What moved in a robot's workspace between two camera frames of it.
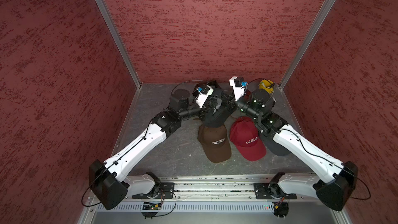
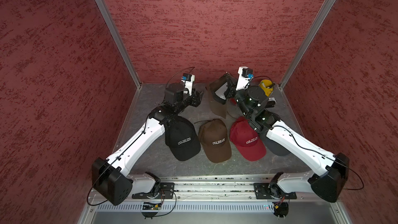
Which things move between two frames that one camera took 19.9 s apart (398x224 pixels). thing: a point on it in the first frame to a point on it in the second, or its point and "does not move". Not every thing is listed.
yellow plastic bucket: x=267 y=85 does not move
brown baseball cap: x=215 y=143 does not move
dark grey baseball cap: x=273 y=147 does not move
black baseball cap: x=224 y=104 to x=181 y=137
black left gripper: x=211 y=103 to x=196 y=98
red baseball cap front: x=244 y=135 does not move
